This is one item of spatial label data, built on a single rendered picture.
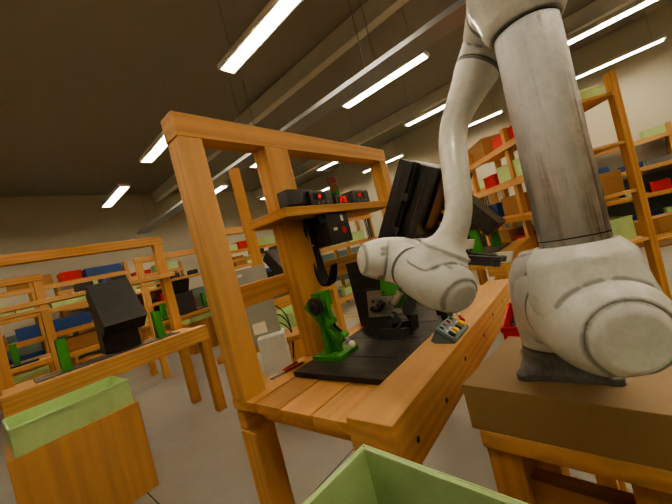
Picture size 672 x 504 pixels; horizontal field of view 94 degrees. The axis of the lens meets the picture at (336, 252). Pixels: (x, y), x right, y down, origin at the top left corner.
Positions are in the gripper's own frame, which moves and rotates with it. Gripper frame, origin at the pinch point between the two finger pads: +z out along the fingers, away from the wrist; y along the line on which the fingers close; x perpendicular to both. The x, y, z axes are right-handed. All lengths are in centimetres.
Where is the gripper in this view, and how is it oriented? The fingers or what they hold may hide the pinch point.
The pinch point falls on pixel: (488, 249)
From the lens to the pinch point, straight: 100.5
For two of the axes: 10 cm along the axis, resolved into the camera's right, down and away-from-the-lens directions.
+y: -3.8, -2.8, 8.9
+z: 9.3, -0.6, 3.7
